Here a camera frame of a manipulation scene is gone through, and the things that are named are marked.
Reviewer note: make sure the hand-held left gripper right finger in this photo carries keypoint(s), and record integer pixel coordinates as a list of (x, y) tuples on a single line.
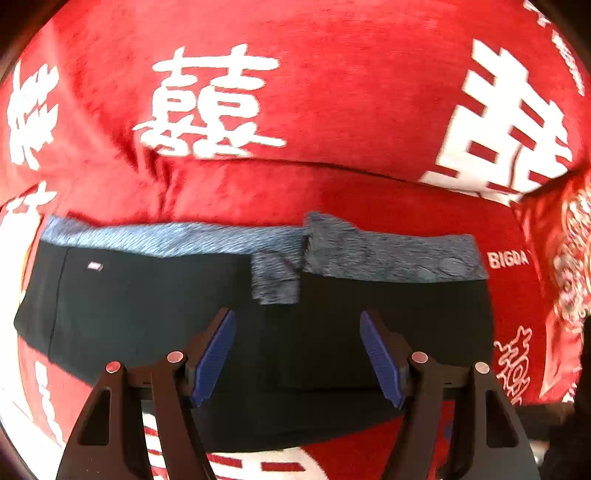
[(381, 355)]

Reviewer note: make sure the red printed bed sheet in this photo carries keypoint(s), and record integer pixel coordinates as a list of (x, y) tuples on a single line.
[(369, 194)]

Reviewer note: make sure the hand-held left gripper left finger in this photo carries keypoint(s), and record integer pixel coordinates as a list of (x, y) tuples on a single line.
[(214, 355)]

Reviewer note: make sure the red printed quilt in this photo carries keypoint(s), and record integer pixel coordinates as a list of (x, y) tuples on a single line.
[(346, 92)]

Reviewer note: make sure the red gold embroidered pillow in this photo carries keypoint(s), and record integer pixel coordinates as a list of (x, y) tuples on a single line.
[(563, 258)]

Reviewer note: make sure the black pants with blue trim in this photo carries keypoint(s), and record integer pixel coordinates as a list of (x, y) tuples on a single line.
[(138, 314)]

